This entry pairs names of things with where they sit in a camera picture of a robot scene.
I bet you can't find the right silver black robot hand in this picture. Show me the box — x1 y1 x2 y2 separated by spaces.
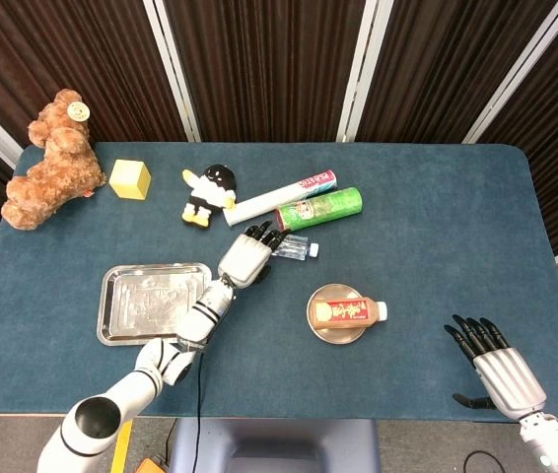
444 313 548 423

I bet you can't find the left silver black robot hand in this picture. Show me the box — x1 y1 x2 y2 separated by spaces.
217 221 290 290

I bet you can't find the clear plastic water bottle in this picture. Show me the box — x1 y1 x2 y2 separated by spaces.
269 234 320 261

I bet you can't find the brown milk tea bottle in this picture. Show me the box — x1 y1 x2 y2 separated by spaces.
311 297 388 329

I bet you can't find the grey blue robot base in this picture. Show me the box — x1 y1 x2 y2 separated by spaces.
169 418 382 473

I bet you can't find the white cling film roll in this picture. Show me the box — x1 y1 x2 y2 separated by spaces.
223 169 338 228

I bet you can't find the black white penguin plush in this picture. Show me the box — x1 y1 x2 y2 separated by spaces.
181 164 239 229

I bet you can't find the green chips can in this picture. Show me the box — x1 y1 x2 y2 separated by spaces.
274 186 363 233

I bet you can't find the round steel plate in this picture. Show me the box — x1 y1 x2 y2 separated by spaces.
307 283 370 345

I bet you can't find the rectangular steel tray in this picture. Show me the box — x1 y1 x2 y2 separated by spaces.
96 262 214 347

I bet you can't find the yellow cube block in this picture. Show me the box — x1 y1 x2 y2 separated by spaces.
108 158 153 201

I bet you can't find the brown teddy bear plush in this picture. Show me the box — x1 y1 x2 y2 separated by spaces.
1 88 107 232

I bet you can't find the orange floor object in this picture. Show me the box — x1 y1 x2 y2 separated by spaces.
134 456 167 473

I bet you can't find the black cable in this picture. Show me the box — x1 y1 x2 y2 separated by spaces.
463 450 507 473
193 350 207 473

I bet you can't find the brown folding screen white frame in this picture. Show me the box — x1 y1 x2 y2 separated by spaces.
0 0 558 257

